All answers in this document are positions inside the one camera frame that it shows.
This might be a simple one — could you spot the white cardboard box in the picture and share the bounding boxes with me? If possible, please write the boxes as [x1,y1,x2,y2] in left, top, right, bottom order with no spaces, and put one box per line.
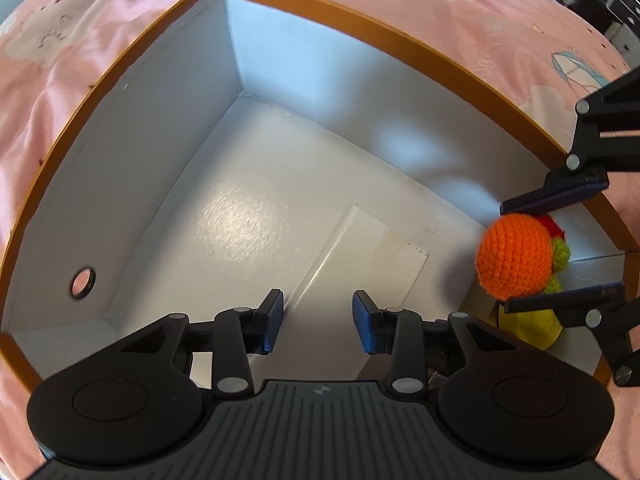
[0,0,640,397]

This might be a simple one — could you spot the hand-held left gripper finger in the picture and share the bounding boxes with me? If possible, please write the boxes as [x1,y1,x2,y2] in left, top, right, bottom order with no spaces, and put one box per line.
[352,289,521,396]

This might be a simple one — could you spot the orange crochet toy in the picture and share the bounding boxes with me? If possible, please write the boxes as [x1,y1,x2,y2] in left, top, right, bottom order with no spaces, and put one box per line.
[475,212,572,297]

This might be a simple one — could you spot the yellow plastic item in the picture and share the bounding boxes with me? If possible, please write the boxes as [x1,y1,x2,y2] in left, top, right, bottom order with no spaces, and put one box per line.
[497,300,564,352]

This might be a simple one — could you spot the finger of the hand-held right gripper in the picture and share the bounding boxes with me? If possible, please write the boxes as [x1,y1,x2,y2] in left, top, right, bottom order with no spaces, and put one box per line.
[500,66,640,218]
[504,281,640,387]

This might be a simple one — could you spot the pink printed bedsheet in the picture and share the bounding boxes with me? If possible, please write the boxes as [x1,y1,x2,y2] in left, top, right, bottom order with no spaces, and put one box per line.
[0,0,640,480]

